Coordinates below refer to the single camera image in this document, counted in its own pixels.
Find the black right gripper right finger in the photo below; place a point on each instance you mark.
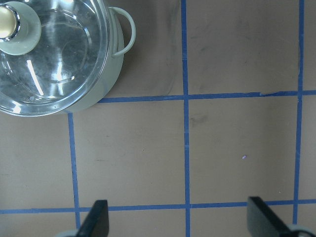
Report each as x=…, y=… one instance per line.
x=263, y=222

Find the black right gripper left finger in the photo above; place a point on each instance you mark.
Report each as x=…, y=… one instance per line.
x=96, y=223

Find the glass pot lid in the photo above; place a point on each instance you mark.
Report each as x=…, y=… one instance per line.
x=65, y=64

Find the pale green electric pot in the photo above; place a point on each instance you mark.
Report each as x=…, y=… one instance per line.
x=113, y=61

